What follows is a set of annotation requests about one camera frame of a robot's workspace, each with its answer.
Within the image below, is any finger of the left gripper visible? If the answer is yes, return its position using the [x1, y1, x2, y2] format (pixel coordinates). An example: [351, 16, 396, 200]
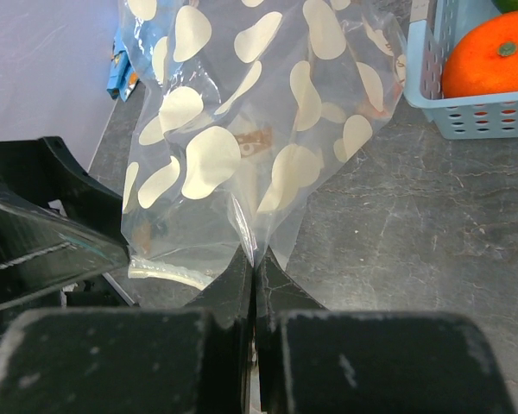
[0, 136, 130, 310]

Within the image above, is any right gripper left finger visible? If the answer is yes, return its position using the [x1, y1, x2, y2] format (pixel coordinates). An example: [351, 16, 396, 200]
[0, 250, 253, 413]

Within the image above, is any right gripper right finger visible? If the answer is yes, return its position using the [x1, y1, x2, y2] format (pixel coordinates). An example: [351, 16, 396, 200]
[255, 252, 515, 413]

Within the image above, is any clear dotted zip top bag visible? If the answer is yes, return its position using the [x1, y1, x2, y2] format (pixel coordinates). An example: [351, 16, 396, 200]
[119, 1, 406, 289]

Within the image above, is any blue patterned cloth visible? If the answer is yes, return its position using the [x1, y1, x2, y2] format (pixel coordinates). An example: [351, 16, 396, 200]
[106, 28, 139, 102]

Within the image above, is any light blue plastic basket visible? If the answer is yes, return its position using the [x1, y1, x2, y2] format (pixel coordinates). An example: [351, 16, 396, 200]
[404, 0, 518, 140]

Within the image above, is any orange toy tangerine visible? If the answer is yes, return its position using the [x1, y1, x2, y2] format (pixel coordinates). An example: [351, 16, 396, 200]
[441, 11, 518, 98]

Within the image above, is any green yellow toy mango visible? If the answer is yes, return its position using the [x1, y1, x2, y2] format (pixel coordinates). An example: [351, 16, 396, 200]
[492, 0, 518, 13]

